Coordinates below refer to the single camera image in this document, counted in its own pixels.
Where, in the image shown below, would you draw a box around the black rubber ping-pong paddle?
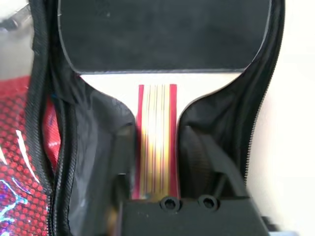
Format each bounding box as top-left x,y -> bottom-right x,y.
58,0 -> 273,201

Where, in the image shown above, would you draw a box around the black red paddle case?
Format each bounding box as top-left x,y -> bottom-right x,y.
0,0 -> 286,236

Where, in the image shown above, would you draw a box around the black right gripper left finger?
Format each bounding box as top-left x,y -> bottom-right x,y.
112,122 -> 137,204

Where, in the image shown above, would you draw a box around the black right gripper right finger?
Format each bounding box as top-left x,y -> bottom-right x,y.
177,124 -> 222,199

